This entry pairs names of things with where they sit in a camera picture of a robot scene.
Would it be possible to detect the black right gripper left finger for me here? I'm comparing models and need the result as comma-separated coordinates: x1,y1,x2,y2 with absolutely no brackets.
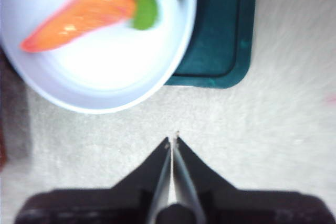
111,136,173,224

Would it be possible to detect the blue round plate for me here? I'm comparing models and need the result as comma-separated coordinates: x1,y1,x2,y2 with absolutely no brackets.
0,0,197,115

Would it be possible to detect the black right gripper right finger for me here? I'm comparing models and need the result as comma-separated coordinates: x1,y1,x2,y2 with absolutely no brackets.
172,131,237,224

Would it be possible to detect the orange carrot with green leaves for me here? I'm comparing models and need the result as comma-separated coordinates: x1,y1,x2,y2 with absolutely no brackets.
20,0,190,53

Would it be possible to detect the black rectangular tray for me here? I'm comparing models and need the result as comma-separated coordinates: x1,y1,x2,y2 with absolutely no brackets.
164,0,258,89

